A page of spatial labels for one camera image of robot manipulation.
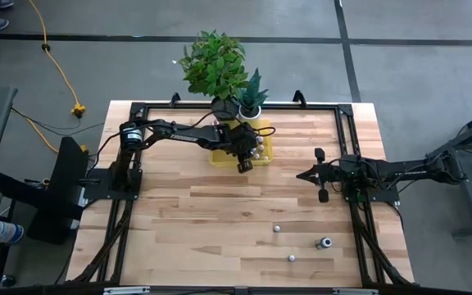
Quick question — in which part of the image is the leafy plant in black pot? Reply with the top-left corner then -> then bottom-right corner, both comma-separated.
177,29 -> 250,122

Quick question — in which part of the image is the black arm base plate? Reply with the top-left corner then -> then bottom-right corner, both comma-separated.
342,186 -> 402,205
82,166 -> 143,202

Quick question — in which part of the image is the silver aluminium extrusion post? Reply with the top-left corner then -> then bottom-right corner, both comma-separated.
333,288 -> 380,295
103,286 -> 152,295

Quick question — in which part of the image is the yellow translucent plastic bin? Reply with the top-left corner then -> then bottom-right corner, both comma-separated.
209,119 -> 275,169

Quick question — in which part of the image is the black equipment stand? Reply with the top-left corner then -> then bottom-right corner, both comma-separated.
0,136 -> 91,247

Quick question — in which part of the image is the black overhead crossbar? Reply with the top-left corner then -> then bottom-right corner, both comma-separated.
0,281 -> 472,295

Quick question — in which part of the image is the black metal cart frame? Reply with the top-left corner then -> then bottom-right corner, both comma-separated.
425,104 -> 472,239

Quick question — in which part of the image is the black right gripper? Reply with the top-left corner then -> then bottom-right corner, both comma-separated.
296,146 -> 343,205

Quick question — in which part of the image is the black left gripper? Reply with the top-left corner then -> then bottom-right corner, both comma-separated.
227,121 -> 261,175

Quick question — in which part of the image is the yellow extension cord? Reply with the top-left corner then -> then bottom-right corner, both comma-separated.
12,0 -> 90,155

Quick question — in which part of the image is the white cylinder with blue end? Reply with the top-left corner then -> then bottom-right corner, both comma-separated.
0,220 -> 25,246

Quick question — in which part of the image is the spiky plant in white pot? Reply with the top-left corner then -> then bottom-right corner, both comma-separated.
235,67 -> 270,121

